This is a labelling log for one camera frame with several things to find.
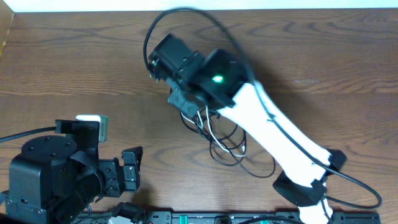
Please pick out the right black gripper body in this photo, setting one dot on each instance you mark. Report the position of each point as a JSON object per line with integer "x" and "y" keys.
{"x": 185, "y": 101}

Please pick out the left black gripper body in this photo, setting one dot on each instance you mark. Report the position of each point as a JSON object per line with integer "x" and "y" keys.
{"x": 129, "y": 172}

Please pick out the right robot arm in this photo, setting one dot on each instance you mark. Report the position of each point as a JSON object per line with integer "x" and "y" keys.
{"x": 219, "y": 82}

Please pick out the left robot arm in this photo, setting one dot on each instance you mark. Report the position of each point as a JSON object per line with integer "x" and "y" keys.
{"x": 56, "y": 177}

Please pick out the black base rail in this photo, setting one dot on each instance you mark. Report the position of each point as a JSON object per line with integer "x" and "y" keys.
{"x": 132, "y": 214}

